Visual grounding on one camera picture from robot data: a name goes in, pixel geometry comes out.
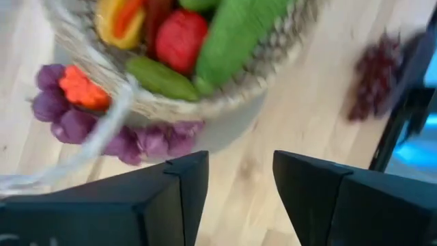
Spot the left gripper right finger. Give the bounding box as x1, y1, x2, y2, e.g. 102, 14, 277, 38
272, 150, 437, 246

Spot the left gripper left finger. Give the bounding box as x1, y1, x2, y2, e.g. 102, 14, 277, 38
0, 150, 210, 246

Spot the large green cucumber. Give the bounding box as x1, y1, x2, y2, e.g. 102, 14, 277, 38
125, 56, 201, 103

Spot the woven straw basket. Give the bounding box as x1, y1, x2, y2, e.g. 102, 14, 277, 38
0, 0, 328, 197

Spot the yellow starfruit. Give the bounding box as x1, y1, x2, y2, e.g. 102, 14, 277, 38
94, 0, 147, 51

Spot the red bell pepper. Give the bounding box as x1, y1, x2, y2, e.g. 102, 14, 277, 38
155, 9, 209, 75

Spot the green celery bunch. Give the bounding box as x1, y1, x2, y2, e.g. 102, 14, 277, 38
194, 0, 298, 96

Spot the small green cucumber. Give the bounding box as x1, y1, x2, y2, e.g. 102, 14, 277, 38
177, 0, 223, 13

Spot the small orange fruit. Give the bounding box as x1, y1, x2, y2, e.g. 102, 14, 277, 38
58, 64, 112, 112

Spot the red grape bunch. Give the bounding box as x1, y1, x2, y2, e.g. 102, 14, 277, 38
346, 30, 406, 122

